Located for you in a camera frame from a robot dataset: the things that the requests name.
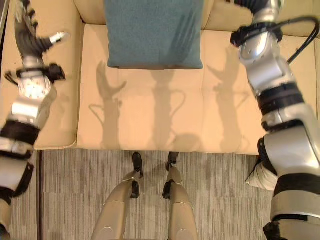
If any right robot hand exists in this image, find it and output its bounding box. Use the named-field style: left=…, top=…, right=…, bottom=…
left=226, top=0, right=256, bottom=14

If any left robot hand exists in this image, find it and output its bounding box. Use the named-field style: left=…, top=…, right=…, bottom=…
left=13, top=0, right=72, bottom=69

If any teal square cushion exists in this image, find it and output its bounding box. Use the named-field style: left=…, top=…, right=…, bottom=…
left=103, top=0, right=205, bottom=70

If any beige sofa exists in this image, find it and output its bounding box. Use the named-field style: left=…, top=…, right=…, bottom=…
left=0, top=0, right=320, bottom=156

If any white cushion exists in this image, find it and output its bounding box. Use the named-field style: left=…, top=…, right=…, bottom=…
left=245, top=157, right=279, bottom=192

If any left silver robot leg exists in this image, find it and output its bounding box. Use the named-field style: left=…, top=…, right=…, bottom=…
left=90, top=151, right=144, bottom=240

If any silver robot leg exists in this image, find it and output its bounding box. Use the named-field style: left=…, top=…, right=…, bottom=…
left=90, top=151, right=144, bottom=240
left=162, top=151, right=200, bottom=240

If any right silver robot leg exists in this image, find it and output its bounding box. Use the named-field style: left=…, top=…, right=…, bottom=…
left=162, top=151, right=200, bottom=240

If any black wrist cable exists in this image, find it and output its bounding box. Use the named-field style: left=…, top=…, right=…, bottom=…
left=243, top=16, right=318, bottom=63

